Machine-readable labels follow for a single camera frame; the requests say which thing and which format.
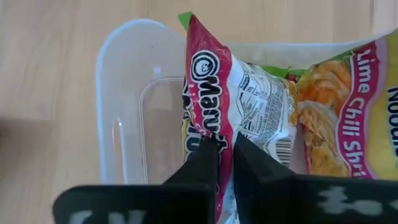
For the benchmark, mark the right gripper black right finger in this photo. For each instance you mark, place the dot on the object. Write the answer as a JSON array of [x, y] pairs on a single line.
[[264, 186]]

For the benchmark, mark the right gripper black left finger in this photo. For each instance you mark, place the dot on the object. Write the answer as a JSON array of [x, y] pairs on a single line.
[[192, 174]]

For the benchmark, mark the lime chili shrimp ramen pack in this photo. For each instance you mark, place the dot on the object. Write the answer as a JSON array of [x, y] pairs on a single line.
[[357, 109], [211, 77]]

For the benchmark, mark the clear plastic container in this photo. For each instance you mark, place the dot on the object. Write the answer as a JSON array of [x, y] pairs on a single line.
[[140, 109]]

